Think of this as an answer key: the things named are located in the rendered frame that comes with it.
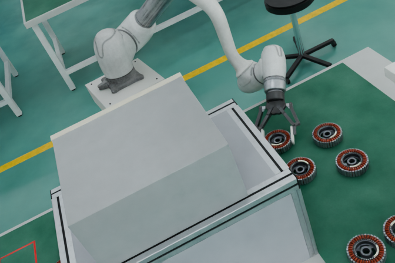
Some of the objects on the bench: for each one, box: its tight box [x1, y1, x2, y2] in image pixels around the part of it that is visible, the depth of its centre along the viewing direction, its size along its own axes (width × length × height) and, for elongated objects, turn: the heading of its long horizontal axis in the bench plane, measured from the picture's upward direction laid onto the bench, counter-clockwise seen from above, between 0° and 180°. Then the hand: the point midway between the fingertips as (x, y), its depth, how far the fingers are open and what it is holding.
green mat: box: [245, 62, 395, 263], centre depth 178 cm, size 94×61×1 cm, turn 41°
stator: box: [336, 149, 369, 177], centre depth 171 cm, size 11×11×4 cm
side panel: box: [291, 188, 319, 258], centre depth 152 cm, size 28×3×32 cm, turn 41°
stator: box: [265, 129, 292, 154], centre depth 190 cm, size 11×11×4 cm
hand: (277, 140), depth 190 cm, fingers closed on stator, 11 cm apart
